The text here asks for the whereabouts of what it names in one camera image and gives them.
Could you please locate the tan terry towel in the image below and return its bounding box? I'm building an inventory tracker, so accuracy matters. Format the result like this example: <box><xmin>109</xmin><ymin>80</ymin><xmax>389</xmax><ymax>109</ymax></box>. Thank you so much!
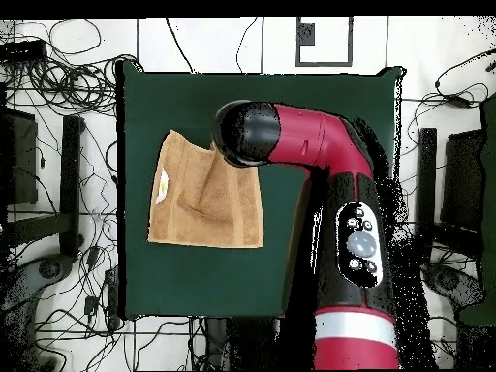
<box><xmin>146</xmin><ymin>129</ymin><xmax>265</xmax><ymax>250</ymax></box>

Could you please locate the dark flat box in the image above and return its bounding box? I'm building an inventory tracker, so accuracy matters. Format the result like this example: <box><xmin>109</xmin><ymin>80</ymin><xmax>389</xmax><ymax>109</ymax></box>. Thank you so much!
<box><xmin>0</xmin><ymin>107</ymin><xmax>39</xmax><ymax>205</ymax></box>
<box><xmin>440</xmin><ymin>129</ymin><xmax>485</xmax><ymax>232</ymax></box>

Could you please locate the dark green table cloth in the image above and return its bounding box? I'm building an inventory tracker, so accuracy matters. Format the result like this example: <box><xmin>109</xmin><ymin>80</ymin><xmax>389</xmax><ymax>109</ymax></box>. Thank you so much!
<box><xmin>115</xmin><ymin>59</ymin><xmax>406</xmax><ymax>321</ymax></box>

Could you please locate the black power strip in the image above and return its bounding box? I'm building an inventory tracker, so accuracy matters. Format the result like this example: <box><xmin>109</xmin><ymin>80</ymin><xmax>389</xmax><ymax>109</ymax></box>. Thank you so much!
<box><xmin>104</xmin><ymin>266</ymin><xmax>122</xmax><ymax>330</ymax></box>

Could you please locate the black stand foot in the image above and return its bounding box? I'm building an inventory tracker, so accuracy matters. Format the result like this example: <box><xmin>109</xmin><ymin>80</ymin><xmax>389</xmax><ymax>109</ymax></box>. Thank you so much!
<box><xmin>7</xmin><ymin>114</ymin><xmax>85</xmax><ymax>259</ymax></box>
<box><xmin>413</xmin><ymin>127</ymin><xmax>481</xmax><ymax>265</ymax></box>

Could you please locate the small dark grey square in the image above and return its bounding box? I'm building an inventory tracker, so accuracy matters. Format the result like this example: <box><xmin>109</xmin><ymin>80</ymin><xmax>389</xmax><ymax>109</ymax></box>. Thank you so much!
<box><xmin>298</xmin><ymin>22</ymin><xmax>316</xmax><ymax>47</ymax></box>

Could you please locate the dark chair base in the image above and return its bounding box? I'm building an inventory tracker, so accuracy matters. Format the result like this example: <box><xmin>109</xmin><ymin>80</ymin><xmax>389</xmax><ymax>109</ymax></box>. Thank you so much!
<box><xmin>423</xmin><ymin>263</ymin><xmax>487</xmax><ymax>311</ymax></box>
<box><xmin>0</xmin><ymin>253</ymin><xmax>75</xmax><ymax>371</ymax></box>

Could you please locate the dark green draped cloth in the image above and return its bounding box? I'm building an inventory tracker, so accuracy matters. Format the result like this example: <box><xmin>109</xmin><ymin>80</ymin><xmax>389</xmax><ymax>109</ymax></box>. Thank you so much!
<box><xmin>458</xmin><ymin>94</ymin><xmax>496</xmax><ymax>326</ymax></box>

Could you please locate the thin black cable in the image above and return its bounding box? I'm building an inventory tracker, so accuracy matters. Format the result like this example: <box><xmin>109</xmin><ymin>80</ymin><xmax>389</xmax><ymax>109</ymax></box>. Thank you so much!
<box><xmin>165</xmin><ymin>17</ymin><xmax>195</xmax><ymax>74</ymax></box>
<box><xmin>235</xmin><ymin>17</ymin><xmax>260</xmax><ymax>74</ymax></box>

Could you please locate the grey square floor frame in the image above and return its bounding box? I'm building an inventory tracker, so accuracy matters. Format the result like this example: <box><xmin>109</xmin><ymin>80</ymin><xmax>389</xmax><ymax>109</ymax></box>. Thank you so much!
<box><xmin>294</xmin><ymin>16</ymin><xmax>355</xmax><ymax>68</ymax></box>

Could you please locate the black cable tangle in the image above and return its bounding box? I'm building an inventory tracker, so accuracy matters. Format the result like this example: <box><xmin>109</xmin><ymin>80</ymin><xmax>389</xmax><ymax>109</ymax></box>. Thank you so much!
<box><xmin>3</xmin><ymin>53</ymin><xmax>145</xmax><ymax>117</ymax></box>

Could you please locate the black adapter with cable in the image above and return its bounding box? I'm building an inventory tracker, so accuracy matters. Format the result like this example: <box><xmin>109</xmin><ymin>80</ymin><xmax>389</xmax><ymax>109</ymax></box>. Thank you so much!
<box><xmin>433</xmin><ymin>47</ymin><xmax>496</xmax><ymax>109</ymax></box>

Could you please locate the black box with cables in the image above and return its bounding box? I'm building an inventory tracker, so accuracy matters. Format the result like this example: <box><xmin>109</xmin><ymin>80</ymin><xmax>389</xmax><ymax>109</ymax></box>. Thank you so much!
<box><xmin>0</xmin><ymin>39</ymin><xmax>48</xmax><ymax>63</ymax></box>

